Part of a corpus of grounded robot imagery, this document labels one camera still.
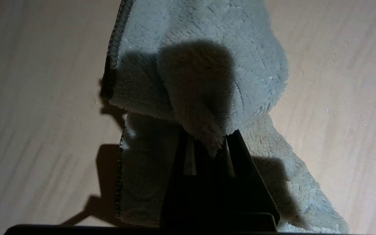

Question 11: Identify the light grey-white cleaning cloth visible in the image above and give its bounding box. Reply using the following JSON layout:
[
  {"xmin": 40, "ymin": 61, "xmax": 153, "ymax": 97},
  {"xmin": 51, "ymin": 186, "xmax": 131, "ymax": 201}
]
[{"xmin": 101, "ymin": 0, "xmax": 350, "ymax": 234}]

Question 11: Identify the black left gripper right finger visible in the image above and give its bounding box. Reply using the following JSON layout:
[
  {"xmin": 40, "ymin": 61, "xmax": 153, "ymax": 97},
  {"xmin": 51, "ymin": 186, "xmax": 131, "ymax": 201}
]
[{"xmin": 214, "ymin": 129, "xmax": 281, "ymax": 231}]

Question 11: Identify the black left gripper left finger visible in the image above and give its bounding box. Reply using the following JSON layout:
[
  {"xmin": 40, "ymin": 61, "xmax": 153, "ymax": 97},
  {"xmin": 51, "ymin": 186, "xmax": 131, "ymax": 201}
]
[{"xmin": 160, "ymin": 130, "xmax": 216, "ymax": 229}]

